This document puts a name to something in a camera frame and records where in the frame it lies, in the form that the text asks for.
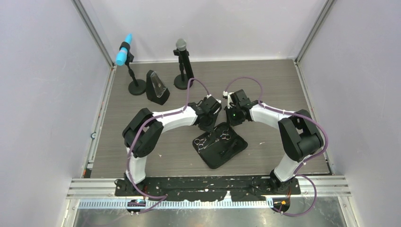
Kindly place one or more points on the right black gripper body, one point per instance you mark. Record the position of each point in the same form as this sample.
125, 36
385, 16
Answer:
234, 117

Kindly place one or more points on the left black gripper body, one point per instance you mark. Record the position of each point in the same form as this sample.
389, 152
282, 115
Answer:
210, 123

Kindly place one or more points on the silver scissors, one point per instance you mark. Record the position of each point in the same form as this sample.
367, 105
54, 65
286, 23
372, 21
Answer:
202, 144
225, 136

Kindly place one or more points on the black hair clip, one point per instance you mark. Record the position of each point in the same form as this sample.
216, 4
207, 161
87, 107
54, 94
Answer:
229, 149

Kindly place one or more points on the black zip tool case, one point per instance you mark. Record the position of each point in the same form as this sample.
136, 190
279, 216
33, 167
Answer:
211, 155

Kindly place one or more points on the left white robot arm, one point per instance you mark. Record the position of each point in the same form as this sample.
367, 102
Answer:
144, 130

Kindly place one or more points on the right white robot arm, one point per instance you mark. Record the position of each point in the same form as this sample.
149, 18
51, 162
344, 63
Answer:
300, 137

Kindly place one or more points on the right black mic stand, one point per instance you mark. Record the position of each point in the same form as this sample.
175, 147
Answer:
180, 81

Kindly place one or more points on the black mic stand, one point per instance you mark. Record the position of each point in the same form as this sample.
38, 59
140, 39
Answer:
137, 86
180, 81

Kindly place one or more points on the black metronome clear cover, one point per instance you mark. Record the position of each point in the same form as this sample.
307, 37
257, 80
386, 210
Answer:
156, 90

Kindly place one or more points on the grey black microphone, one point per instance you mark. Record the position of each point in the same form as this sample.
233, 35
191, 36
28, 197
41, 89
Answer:
181, 46

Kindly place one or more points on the left black mic stand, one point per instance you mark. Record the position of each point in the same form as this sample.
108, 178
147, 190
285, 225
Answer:
137, 86

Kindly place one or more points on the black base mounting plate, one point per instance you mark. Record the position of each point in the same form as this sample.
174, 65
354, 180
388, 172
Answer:
205, 188

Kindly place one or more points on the blue microphone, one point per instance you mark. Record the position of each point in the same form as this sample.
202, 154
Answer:
124, 55

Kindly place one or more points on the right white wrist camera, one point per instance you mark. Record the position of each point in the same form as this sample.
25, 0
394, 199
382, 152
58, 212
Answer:
227, 96

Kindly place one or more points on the aluminium frame rail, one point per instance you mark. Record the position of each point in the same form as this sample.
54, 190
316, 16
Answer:
100, 193

